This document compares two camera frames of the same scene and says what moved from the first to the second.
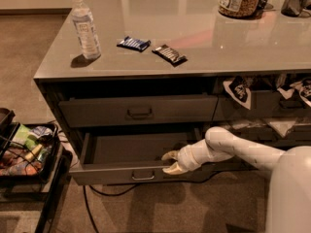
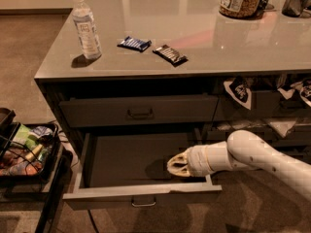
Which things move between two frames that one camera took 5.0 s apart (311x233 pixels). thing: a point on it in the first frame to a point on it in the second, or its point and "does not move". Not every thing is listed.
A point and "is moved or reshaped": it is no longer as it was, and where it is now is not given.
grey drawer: x=134 y=157 is moved or reshaped
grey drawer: x=138 y=111 does not move
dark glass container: x=294 y=1 does not move
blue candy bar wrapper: x=134 y=44 does not move
